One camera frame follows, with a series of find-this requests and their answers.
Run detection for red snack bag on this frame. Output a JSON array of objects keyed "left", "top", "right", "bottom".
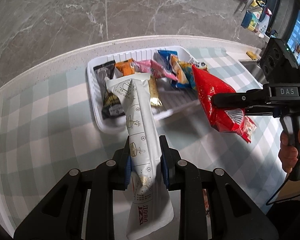
[{"left": 192, "top": 66, "right": 244, "bottom": 135}]

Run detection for white long snack packet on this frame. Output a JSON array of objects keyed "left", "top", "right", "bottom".
[{"left": 106, "top": 73, "right": 174, "bottom": 239}]

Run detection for black snack packet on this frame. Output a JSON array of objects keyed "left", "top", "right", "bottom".
[{"left": 93, "top": 60, "right": 124, "bottom": 120}]

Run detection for gold snack packet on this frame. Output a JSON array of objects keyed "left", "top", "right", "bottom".
[{"left": 148, "top": 76, "right": 162, "bottom": 107}]

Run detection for blue panda walnut packet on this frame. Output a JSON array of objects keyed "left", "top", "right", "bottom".
[{"left": 179, "top": 61, "right": 208, "bottom": 90}]

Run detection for blue bread snack packet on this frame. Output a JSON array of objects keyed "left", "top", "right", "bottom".
[{"left": 158, "top": 50, "right": 191, "bottom": 89}]

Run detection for orange snack bar packet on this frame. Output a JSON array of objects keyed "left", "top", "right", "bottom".
[{"left": 115, "top": 59, "right": 135, "bottom": 76}]

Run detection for pink snack packet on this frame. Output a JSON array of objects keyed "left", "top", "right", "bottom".
[{"left": 134, "top": 60, "right": 178, "bottom": 81}]

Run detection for person's right hand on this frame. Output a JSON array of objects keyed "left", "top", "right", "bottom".
[{"left": 279, "top": 131, "right": 300, "bottom": 173}]

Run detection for steel sink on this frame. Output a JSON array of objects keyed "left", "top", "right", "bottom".
[{"left": 239, "top": 60, "right": 267, "bottom": 85}]

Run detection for yellow sponge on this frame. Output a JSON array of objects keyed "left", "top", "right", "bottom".
[{"left": 246, "top": 51, "right": 258, "bottom": 60}]

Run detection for white spray bottle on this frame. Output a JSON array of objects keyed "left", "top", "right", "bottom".
[{"left": 258, "top": 8, "right": 272, "bottom": 38}]

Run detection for white plastic tray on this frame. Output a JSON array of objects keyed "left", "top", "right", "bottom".
[{"left": 86, "top": 45, "right": 203, "bottom": 134}]

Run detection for blue hanging holder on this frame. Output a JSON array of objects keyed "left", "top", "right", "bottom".
[{"left": 241, "top": 10, "right": 253, "bottom": 29}]

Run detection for yellow oil bottle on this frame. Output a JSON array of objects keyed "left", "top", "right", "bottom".
[{"left": 248, "top": 7, "right": 262, "bottom": 31}]

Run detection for green checkered tablecloth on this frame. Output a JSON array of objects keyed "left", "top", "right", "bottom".
[{"left": 0, "top": 47, "right": 288, "bottom": 230}]

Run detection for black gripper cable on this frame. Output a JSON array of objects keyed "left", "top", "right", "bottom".
[{"left": 264, "top": 129, "right": 300, "bottom": 207}]

